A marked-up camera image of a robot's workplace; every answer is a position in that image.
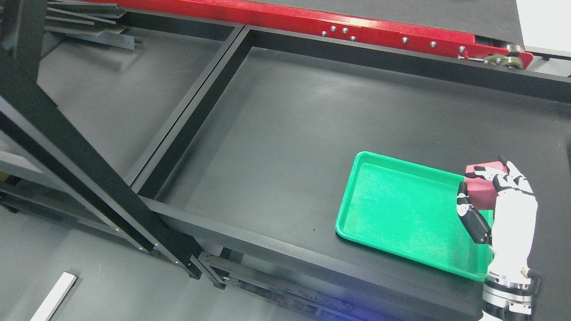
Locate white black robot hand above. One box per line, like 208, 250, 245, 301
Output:
455, 156, 538, 285

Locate pink block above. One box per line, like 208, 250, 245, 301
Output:
464, 161, 506, 210

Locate silver black robot forearm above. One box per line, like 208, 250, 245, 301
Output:
480, 268, 542, 321

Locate green plastic tray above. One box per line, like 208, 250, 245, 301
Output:
335, 152, 493, 282

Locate black metal shelf right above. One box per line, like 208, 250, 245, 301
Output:
132, 26, 570, 321

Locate black metal shelf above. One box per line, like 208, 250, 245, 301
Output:
132, 26, 570, 321
1, 2, 244, 287

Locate black metal shelf left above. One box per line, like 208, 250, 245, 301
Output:
1, 2, 244, 287

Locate white table with leg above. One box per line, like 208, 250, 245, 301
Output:
30, 272, 78, 321

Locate red conveyor frame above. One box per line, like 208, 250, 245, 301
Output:
116, 0, 534, 69

